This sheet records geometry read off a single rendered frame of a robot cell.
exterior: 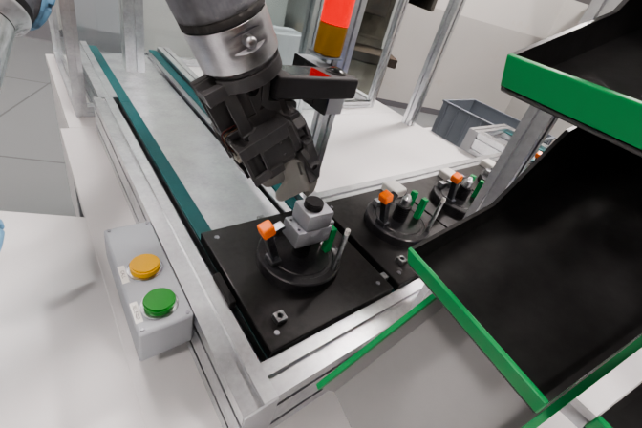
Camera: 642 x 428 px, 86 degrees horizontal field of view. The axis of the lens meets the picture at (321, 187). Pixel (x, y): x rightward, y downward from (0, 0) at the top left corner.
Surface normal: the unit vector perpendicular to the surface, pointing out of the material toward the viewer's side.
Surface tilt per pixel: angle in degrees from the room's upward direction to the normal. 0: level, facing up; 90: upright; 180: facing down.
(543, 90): 115
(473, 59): 90
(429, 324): 45
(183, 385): 0
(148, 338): 90
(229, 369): 0
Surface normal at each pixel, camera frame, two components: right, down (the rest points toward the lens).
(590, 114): -0.89, 0.41
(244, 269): 0.24, -0.82
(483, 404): -0.44, -0.53
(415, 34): 0.16, 0.57
